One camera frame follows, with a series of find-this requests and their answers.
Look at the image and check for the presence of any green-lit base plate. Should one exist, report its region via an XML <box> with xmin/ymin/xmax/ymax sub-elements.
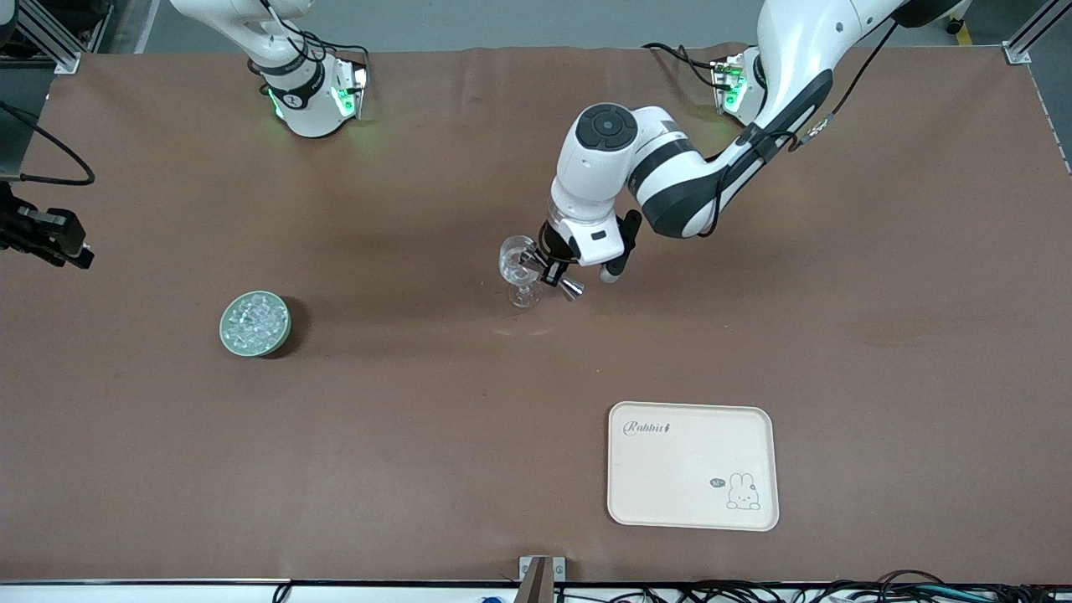
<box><xmin>711</xmin><ymin>54</ymin><xmax>748</xmax><ymax>115</ymax></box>
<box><xmin>330</xmin><ymin>62</ymin><xmax>369</xmax><ymax>120</ymax></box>

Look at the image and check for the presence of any clear ice cubes pile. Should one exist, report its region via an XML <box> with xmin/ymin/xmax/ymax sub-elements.
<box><xmin>226</xmin><ymin>293</ymin><xmax>287</xmax><ymax>348</ymax></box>

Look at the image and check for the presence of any clear wine glass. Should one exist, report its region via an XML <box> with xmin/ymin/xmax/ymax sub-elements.
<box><xmin>498</xmin><ymin>235</ymin><xmax>544</xmax><ymax>309</ymax></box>

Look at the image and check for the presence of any steel double jigger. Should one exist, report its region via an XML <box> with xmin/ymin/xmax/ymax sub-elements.
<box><xmin>514</xmin><ymin>250</ymin><xmax>586</xmax><ymax>302</ymax></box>

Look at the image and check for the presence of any black left base cable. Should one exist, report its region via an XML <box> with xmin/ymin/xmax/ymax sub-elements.
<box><xmin>643</xmin><ymin>42</ymin><xmax>723</xmax><ymax>90</ymax></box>

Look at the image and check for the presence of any grey metal table bracket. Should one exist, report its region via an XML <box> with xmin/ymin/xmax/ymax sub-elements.
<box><xmin>518</xmin><ymin>555</ymin><xmax>567</xmax><ymax>583</ymax></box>

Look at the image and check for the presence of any green-lit right base plate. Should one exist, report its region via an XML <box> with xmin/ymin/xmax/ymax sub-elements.
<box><xmin>330</xmin><ymin>62</ymin><xmax>369</xmax><ymax>120</ymax></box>

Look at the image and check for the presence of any green round bowl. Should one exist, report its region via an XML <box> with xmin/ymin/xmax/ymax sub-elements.
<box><xmin>219</xmin><ymin>290</ymin><xmax>293</xmax><ymax>358</ymax></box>

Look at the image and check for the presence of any black right base cable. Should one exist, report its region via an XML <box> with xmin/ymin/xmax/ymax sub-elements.
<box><xmin>246</xmin><ymin>32</ymin><xmax>372</xmax><ymax>80</ymax></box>

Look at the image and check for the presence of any brown camera post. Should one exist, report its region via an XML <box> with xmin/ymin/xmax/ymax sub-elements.
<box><xmin>518</xmin><ymin>557</ymin><xmax>555</xmax><ymax>603</ymax></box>

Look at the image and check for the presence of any green-lit left base plate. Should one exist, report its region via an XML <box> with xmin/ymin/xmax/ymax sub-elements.
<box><xmin>711</xmin><ymin>54</ymin><xmax>748</xmax><ymax>115</ymax></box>

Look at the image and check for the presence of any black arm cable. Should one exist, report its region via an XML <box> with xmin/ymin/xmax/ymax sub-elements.
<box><xmin>710</xmin><ymin>21</ymin><xmax>904</xmax><ymax>240</ymax></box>
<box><xmin>0</xmin><ymin>100</ymin><xmax>95</xmax><ymax>188</ymax></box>

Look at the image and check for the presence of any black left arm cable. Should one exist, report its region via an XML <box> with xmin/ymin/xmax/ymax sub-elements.
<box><xmin>710</xmin><ymin>21</ymin><xmax>904</xmax><ymax>240</ymax></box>

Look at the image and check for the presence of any aluminium frame foot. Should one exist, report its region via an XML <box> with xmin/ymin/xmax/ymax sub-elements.
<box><xmin>1003</xmin><ymin>0</ymin><xmax>1072</xmax><ymax>65</ymax></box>

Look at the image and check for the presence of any black base cable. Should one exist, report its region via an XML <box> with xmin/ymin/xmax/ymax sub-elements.
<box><xmin>643</xmin><ymin>42</ymin><xmax>723</xmax><ymax>90</ymax></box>
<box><xmin>246</xmin><ymin>32</ymin><xmax>372</xmax><ymax>80</ymax></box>

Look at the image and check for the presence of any aluminium frame profile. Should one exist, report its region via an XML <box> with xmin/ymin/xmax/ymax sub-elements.
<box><xmin>0</xmin><ymin>0</ymin><xmax>82</xmax><ymax>75</ymax></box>

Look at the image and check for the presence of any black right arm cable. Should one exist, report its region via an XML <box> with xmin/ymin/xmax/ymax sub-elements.
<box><xmin>0</xmin><ymin>100</ymin><xmax>95</xmax><ymax>188</ymax></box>

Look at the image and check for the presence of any brown table cover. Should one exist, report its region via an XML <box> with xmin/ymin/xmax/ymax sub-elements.
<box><xmin>0</xmin><ymin>42</ymin><xmax>1072</xmax><ymax>585</ymax></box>

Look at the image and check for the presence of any black cable bundle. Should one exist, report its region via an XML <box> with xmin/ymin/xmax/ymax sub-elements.
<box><xmin>553</xmin><ymin>569</ymin><xmax>1072</xmax><ymax>603</ymax></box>

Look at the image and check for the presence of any cream rabbit print tray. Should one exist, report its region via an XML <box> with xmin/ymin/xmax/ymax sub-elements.
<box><xmin>606</xmin><ymin>401</ymin><xmax>781</xmax><ymax>533</ymax></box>

